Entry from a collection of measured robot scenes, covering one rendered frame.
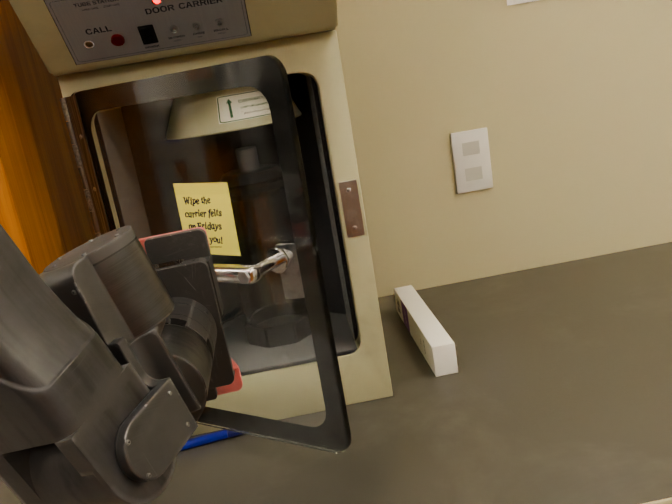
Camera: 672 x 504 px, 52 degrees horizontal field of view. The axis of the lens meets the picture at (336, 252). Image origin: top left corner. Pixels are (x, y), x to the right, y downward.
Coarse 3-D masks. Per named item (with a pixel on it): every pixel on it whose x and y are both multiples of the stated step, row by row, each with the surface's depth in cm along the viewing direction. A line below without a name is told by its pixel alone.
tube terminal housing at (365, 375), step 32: (320, 32) 79; (128, 64) 77; (160, 64) 78; (192, 64) 78; (288, 64) 79; (320, 64) 79; (64, 96) 78; (320, 96) 83; (352, 160) 83; (352, 256) 86; (352, 288) 89; (384, 352) 89; (352, 384) 90; (384, 384) 90
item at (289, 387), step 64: (256, 64) 61; (128, 128) 72; (192, 128) 67; (256, 128) 63; (128, 192) 75; (256, 192) 65; (256, 256) 68; (256, 320) 71; (320, 320) 66; (256, 384) 74; (320, 384) 69; (320, 448) 71
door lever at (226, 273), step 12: (276, 252) 66; (216, 264) 65; (228, 264) 65; (240, 264) 64; (264, 264) 64; (276, 264) 65; (216, 276) 65; (228, 276) 64; (240, 276) 62; (252, 276) 62
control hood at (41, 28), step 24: (24, 0) 66; (264, 0) 71; (288, 0) 72; (312, 0) 72; (24, 24) 68; (48, 24) 69; (264, 24) 74; (288, 24) 75; (312, 24) 75; (336, 24) 76; (48, 48) 71; (192, 48) 75; (216, 48) 76; (72, 72) 75
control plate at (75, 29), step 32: (64, 0) 67; (96, 0) 67; (128, 0) 68; (192, 0) 70; (224, 0) 70; (64, 32) 70; (96, 32) 71; (128, 32) 71; (160, 32) 72; (192, 32) 73; (224, 32) 74
